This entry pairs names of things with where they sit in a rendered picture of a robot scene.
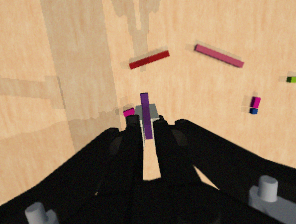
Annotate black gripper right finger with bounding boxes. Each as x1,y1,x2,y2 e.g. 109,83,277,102
149,103,296,224

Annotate lime green rod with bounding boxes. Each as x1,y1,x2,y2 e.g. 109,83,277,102
287,77,296,83

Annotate pink rod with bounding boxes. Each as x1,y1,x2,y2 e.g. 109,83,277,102
194,44,245,68

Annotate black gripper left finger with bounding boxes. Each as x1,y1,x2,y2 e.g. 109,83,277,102
0,105,145,224

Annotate small blue cube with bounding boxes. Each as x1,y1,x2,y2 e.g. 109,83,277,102
249,108,258,114

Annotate red rod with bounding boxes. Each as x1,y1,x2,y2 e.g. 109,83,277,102
129,51,170,69

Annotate magenta rod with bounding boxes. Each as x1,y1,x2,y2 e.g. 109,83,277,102
123,108,135,117
250,97,261,108

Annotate purple rod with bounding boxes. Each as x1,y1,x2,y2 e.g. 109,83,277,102
140,93,153,140

